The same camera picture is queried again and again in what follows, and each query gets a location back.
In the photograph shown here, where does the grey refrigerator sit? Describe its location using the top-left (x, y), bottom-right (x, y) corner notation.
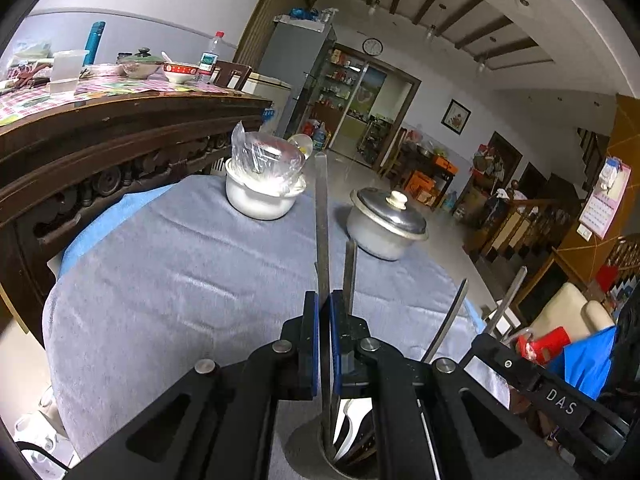
top-left (257, 17), bottom-right (337, 141)

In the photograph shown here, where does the framed wall picture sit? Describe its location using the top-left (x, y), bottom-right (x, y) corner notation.
top-left (441, 99), bottom-right (472, 135)

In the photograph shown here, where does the white ceramic pot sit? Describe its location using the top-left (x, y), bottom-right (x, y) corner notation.
top-left (224, 157), bottom-right (307, 221)

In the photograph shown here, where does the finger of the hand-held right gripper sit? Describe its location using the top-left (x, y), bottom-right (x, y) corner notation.
top-left (460, 332), bottom-right (522, 382)

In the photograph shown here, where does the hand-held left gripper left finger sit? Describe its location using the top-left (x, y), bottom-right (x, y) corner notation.
top-left (65, 291), bottom-right (321, 480)

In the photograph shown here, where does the dark perforated utensil holder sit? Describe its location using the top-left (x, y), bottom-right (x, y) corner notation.
top-left (285, 395), bottom-right (401, 480)

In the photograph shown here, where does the wall calendar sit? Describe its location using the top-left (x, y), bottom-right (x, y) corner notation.
top-left (579, 156), bottom-right (632, 240)

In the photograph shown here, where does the wooden stair railing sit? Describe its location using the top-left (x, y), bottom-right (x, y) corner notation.
top-left (480, 199), bottom-right (586, 271)

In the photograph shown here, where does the aluminium pot lid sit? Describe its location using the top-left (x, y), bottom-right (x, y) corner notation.
top-left (350, 187), bottom-right (430, 241)

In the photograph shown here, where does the light blue cloth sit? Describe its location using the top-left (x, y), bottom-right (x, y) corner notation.
top-left (60, 182), bottom-right (483, 321)

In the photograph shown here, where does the person's blue jacket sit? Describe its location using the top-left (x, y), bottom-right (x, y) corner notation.
top-left (547, 325), bottom-right (621, 401)

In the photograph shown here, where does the red plastic stool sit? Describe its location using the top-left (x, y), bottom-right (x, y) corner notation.
top-left (515, 326), bottom-right (571, 366)

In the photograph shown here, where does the red and white bowl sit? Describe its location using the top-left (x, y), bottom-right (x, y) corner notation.
top-left (162, 60), bottom-right (201, 85)

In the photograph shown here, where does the shelf with groceries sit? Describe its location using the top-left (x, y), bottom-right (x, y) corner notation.
top-left (310, 47), bottom-right (371, 131)

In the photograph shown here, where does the clear water bottle red cap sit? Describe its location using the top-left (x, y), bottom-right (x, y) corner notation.
top-left (198, 31), bottom-right (226, 85)

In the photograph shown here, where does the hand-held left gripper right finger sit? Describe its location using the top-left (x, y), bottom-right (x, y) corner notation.
top-left (329, 292), bottom-right (581, 480)

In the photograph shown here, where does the beige armchair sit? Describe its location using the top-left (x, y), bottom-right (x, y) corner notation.
top-left (520, 282), bottom-right (616, 346)

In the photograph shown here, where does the lidded floral dish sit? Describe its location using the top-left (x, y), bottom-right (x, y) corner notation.
top-left (117, 47), bottom-right (165, 80)

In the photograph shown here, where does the patterned table cover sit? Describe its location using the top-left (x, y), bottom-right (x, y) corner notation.
top-left (0, 62), bottom-right (216, 128)

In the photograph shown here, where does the carved dark wooden sideboard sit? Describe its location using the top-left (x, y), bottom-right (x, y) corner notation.
top-left (0, 90), bottom-right (273, 331)

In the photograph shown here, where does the plastic-wrapped bowl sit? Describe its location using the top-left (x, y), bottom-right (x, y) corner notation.
top-left (230, 121), bottom-right (306, 183)

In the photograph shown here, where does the white plastic spoon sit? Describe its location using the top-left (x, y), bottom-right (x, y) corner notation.
top-left (334, 398), bottom-right (373, 461)

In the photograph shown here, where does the wooden chair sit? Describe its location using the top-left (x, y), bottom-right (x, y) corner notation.
top-left (210, 60), bottom-right (252, 92)

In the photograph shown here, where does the aluminium pot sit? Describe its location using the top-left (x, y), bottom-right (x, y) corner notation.
top-left (346, 205), bottom-right (426, 261)

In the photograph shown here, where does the blue thermos bottle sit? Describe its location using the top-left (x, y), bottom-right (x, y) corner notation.
top-left (82, 21), bottom-right (107, 67)

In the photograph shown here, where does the white chest freezer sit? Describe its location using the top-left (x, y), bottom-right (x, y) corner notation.
top-left (242, 72), bottom-right (292, 136)

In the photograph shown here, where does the wooden side table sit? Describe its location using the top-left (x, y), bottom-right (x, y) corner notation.
top-left (385, 140), bottom-right (458, 201)

